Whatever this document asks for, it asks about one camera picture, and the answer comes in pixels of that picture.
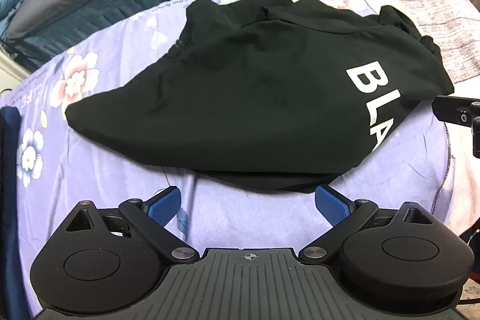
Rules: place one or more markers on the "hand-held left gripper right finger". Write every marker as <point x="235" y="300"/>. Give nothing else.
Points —
<point x="332" y="205"/>

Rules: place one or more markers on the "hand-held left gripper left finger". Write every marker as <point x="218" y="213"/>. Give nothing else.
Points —
<point x="162" y="206"/>

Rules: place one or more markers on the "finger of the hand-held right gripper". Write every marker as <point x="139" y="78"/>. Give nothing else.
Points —
<point x="448" y="110"/>

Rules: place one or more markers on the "black jacket with white print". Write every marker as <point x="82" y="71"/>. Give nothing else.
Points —
<point x="243" y="91"/>

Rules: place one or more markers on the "purple floral bedsheet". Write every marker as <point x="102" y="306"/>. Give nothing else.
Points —
<point x="112" y="155"/>

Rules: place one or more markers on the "dark blue cloth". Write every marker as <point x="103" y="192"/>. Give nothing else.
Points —
<point x="7" y="192"/>

